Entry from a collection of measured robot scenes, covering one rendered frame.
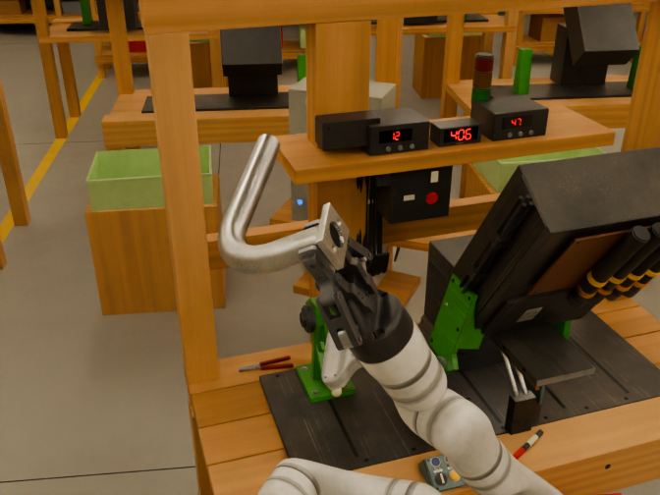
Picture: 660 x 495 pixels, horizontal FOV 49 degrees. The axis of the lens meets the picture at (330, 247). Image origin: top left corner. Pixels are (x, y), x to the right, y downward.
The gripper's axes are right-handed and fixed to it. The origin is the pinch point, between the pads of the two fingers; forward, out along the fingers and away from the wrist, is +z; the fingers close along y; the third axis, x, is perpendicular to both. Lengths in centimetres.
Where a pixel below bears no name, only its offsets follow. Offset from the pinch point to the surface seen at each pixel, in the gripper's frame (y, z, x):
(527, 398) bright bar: -59, -111, 12
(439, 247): -98, -88, 27
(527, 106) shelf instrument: -118, -68, -7
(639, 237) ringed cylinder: -62, -70, -25
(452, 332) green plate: -68, -91, 24
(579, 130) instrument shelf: -121, -83, -16
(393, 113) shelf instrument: -108, -50, 23
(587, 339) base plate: -98, -141, 1
